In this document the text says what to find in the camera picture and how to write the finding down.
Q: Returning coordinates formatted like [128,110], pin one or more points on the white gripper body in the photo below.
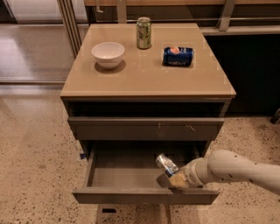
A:
[191,172]

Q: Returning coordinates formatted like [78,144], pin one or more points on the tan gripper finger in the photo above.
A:
[179,180]

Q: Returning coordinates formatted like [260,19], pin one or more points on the silver blue redbull can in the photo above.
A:
[166,164]

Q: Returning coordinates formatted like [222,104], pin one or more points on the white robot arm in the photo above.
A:
[225,166]

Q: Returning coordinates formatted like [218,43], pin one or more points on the open grey middle drawer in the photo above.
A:
[125,172]

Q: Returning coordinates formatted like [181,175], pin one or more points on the grey drawer cabinet tan top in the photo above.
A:
[142,86]

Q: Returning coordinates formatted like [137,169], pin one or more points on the closed grey top drawer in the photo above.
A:
[145,129]

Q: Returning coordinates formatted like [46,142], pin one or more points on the blue pepsi can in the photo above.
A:
[178,56]

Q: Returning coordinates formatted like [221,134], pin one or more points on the green soda can upright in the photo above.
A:
[143,33]

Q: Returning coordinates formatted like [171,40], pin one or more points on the blue tape piece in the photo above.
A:
[83,156]

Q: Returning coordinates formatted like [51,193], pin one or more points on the white ceramic bowl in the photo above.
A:
[108,54]

